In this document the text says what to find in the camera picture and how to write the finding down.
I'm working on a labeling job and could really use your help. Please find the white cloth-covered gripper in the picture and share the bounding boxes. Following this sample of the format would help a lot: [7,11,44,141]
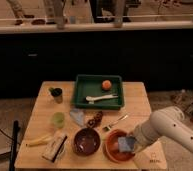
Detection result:
[132,121,157,150]

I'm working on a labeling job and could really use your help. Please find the blue sponge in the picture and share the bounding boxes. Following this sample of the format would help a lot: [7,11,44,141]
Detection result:
[118,136,135,152]

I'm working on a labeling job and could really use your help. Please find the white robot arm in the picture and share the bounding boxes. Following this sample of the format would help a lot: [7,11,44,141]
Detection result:
[132,106,193,153]

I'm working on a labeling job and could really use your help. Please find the red bowl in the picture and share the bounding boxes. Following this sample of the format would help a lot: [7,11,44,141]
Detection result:
[104,129,134,163]

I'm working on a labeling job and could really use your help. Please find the dark purple bowl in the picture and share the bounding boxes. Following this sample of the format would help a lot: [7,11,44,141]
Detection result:
[72,128,101,156]

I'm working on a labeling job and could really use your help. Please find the orange fruit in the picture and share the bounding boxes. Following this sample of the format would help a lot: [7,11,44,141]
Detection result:
[102,80,112,91]

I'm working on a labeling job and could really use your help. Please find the white plastic spoon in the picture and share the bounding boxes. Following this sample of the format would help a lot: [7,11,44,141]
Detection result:
[85,94,118,102]

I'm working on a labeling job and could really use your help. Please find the green plastic tray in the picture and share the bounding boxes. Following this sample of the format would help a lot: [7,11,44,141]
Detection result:
[72,74,124,110]

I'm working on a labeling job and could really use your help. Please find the light blue cloth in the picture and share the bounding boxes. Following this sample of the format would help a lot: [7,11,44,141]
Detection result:
[70,108,84,127]

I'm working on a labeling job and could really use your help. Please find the green plastic cup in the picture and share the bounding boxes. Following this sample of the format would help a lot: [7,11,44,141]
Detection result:
[51,112,65,128]

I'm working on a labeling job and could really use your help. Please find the white scrub brush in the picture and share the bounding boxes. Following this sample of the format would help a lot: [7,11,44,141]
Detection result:
[42,132,67,162]

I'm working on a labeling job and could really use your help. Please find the dark cup with plant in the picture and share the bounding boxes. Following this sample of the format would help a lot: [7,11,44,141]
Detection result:
[49,87,63,103]

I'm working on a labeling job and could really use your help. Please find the yellow banana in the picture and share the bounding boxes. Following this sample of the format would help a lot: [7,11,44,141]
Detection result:
[26,134,52,147]

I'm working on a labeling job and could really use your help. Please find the black stand pole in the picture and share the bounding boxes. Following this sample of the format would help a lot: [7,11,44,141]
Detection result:
[9,120,20,171]

